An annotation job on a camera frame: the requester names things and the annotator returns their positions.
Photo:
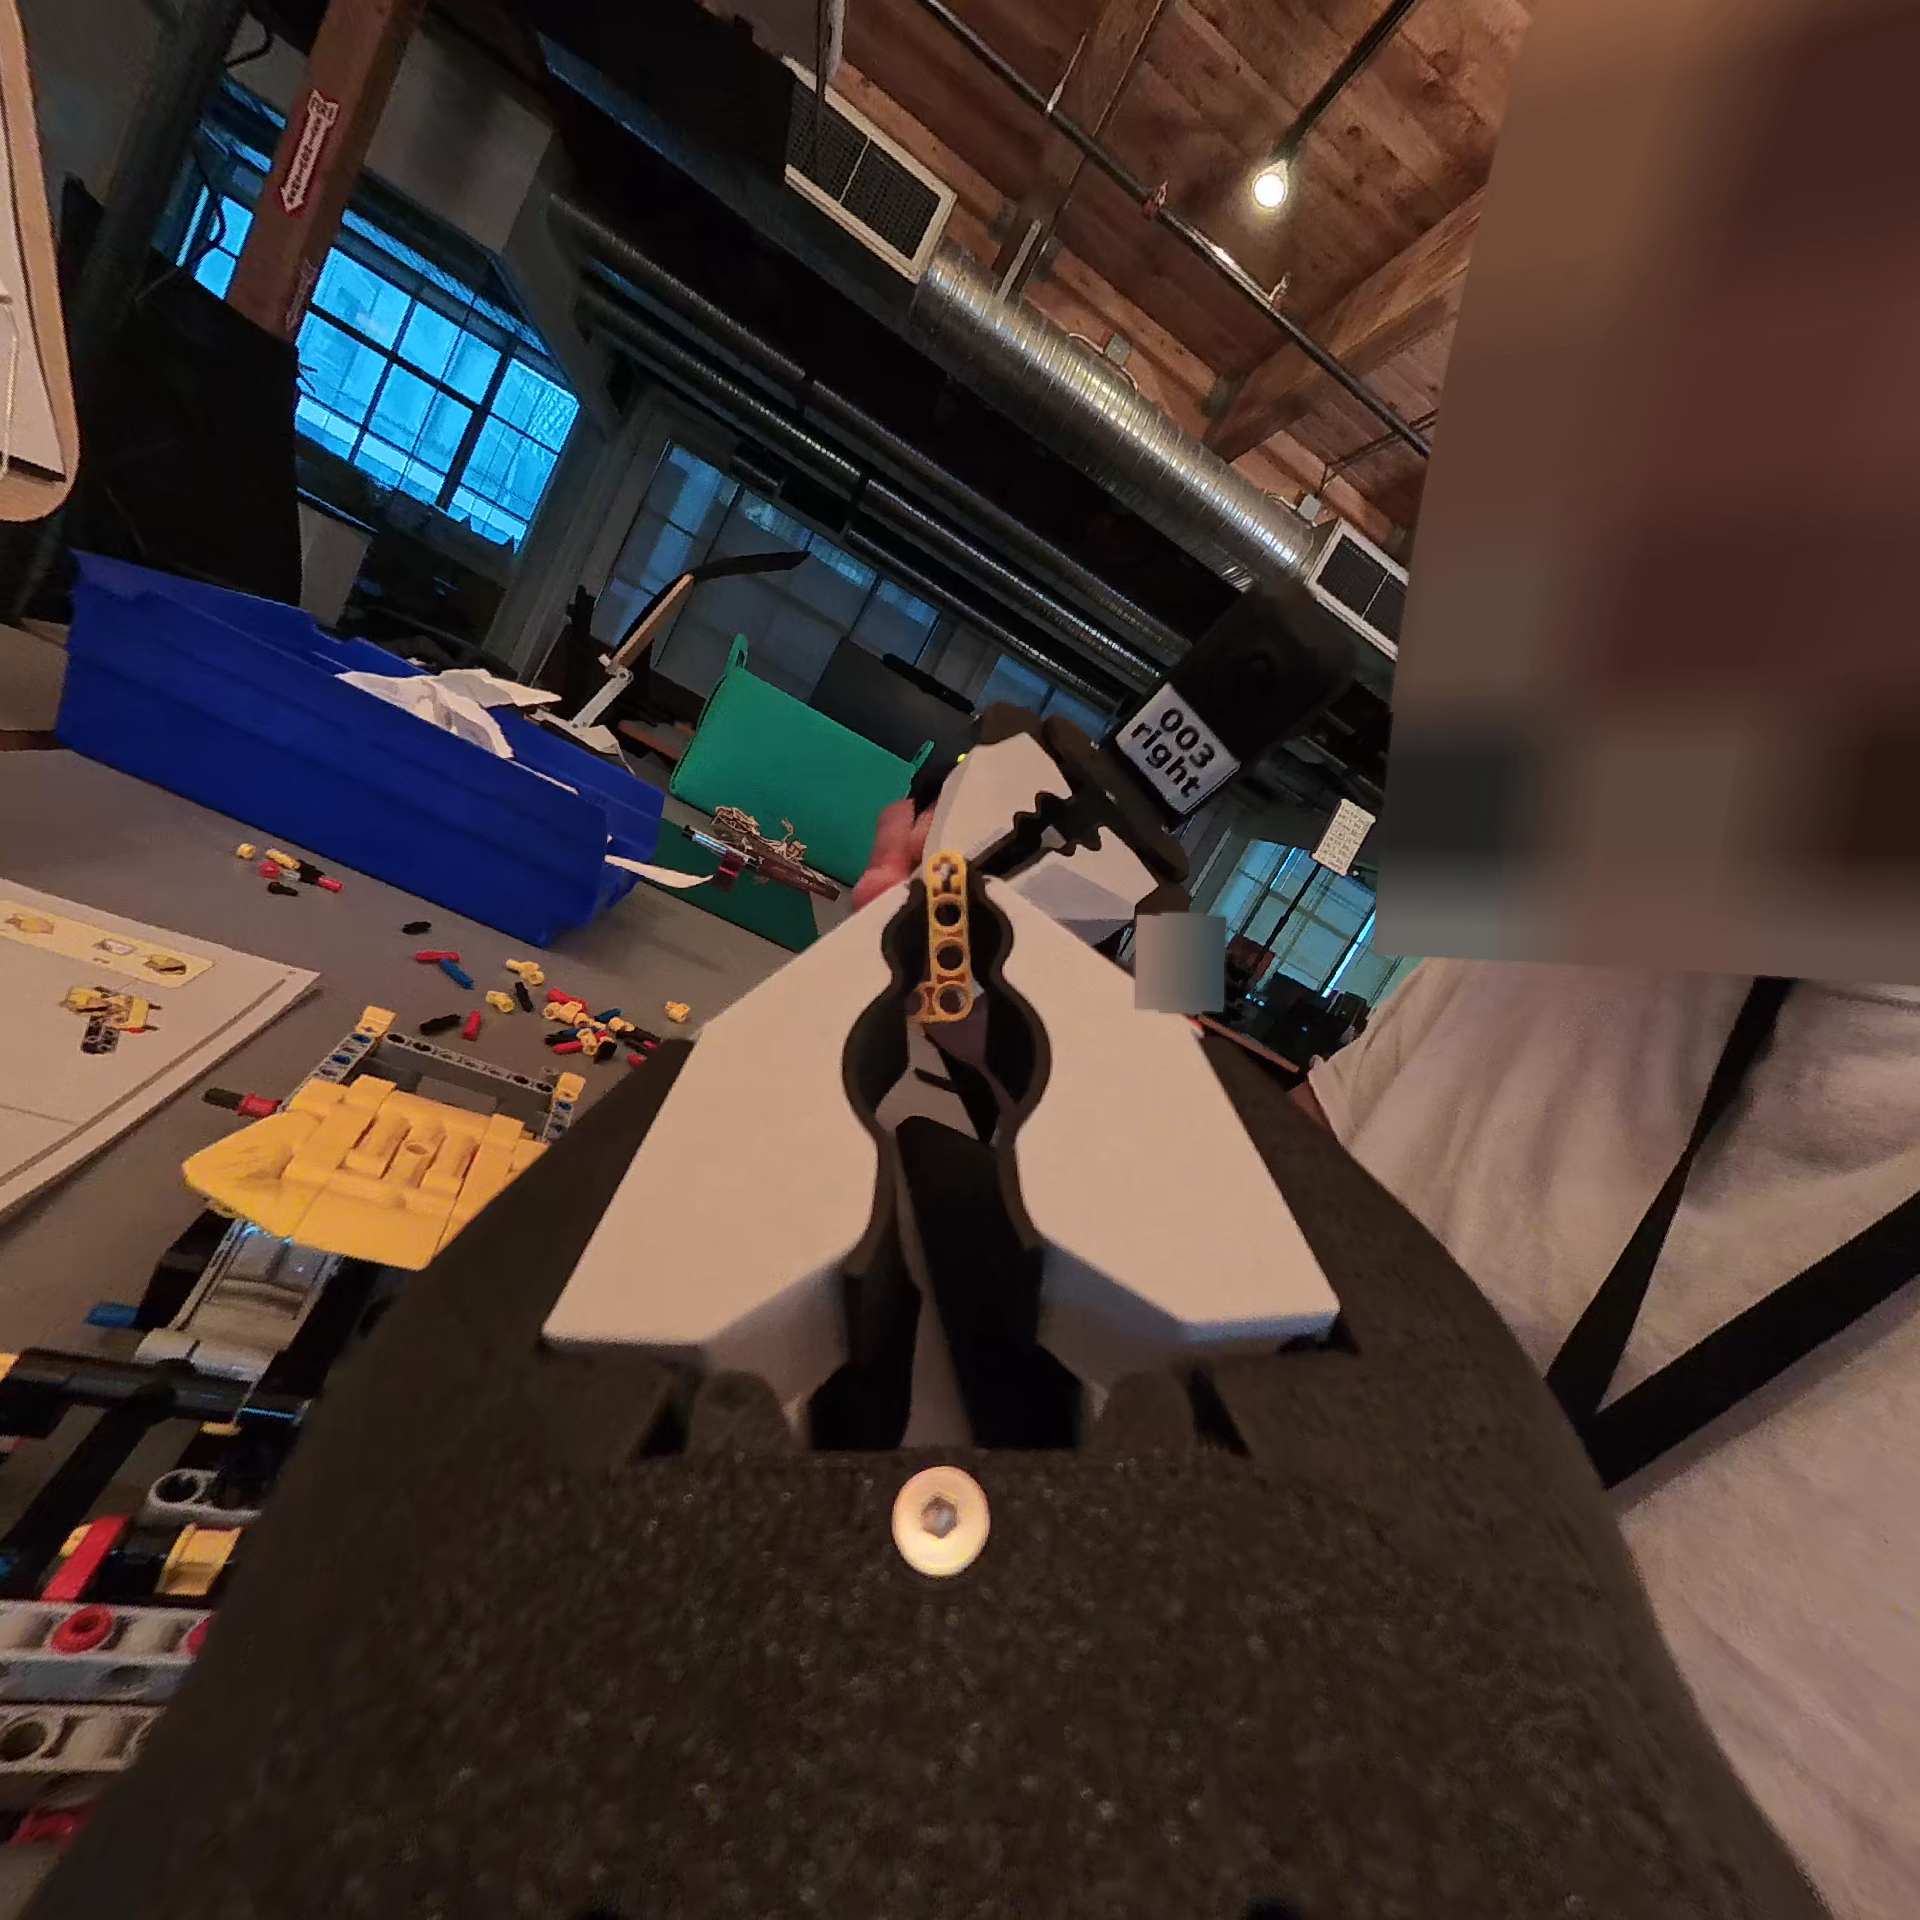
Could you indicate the brown toy model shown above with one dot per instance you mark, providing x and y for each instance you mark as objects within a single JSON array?
[{"x": 767, "y": 855}]

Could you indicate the large dark wall screen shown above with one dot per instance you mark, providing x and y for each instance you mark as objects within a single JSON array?
[{"x": 887, "y": 704}]

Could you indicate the hanging white paper sheet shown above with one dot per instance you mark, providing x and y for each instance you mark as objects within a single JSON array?
[{"x": 1343, "y": 832}]

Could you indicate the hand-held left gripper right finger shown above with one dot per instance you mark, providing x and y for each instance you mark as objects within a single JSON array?
[{"x": 1172, "y": 1198}]

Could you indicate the open instruction booklet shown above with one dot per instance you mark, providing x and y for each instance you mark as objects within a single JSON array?
[{"x": 119, "y": 1036}]

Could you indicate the person's right hand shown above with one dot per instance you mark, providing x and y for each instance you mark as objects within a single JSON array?
[{"x": 895, "y": 855}]

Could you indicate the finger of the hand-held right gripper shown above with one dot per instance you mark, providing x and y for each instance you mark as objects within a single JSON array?
[
  {"x": 985, "y": 795},
  {"x": 1097, "y": 901}
]

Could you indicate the small yellow angled beam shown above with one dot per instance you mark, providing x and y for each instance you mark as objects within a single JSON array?
[{"x": 946, "y": 928}]

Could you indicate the crumpled white papers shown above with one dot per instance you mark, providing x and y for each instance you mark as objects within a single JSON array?
[{"x": 436, "y": 697}]

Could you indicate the grey desk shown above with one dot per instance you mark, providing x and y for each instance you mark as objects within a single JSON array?
[{"x": 152, "y": 812}]

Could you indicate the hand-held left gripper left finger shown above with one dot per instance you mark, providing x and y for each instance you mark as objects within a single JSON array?
[{"x": 706, "y": 1198}]

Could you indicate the green upright panel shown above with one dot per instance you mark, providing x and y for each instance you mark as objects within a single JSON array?
[{"x": 781, "y": 751}]

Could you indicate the white t-shirt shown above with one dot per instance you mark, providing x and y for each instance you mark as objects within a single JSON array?
[{"x": 1725, "y": 1500}]

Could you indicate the partly built yellow toy car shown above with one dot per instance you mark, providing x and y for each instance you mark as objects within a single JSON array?
[{"x": 374, "y": 1157}]

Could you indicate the small heap of coloured pins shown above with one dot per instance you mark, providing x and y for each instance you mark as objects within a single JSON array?
[{"x": 584, "y": 1020}]

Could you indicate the black monitor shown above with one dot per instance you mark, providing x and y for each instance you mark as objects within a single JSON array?
[{"x": 196, "y": 435}]

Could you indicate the blue storage bin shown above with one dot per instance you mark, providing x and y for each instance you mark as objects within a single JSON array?
[{"x": 300, "y": 720}]

